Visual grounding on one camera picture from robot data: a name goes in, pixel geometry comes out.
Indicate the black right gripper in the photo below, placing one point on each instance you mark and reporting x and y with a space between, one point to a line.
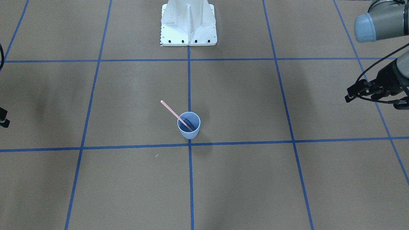
2 114

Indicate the blue plastic cup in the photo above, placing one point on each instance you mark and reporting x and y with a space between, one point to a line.
189 125

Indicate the pink chopstick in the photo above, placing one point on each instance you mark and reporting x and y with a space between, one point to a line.
175 114

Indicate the white central pillar with base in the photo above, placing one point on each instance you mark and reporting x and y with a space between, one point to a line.
188 23

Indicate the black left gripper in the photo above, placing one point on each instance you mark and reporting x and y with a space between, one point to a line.
387 74

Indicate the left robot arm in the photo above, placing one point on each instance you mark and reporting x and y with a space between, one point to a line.
384 19

